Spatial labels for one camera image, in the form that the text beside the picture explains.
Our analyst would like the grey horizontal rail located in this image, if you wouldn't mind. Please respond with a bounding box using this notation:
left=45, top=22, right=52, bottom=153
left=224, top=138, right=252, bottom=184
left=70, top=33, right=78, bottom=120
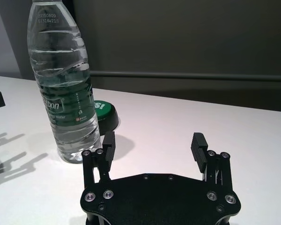
left=89, top=70, right=281, bottom=83

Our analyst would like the clear green-label water bottle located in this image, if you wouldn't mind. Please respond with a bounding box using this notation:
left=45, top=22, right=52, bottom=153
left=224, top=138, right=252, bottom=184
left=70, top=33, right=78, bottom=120
left=27, top=0, right=102, bottom=164

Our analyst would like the small black round object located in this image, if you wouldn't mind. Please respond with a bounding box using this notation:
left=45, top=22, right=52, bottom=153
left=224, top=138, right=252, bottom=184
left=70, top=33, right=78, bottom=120
left=93, top=100, right=119, bottom=135

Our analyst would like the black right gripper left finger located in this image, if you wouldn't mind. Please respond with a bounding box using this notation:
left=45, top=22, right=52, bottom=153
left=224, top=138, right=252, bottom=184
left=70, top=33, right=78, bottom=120
left=81, top=131, right=117, bottom=188

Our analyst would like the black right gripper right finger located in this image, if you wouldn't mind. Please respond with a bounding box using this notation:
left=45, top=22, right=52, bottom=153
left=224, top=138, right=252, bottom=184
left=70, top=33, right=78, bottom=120
left=191, top=132, right=232, bottom=186

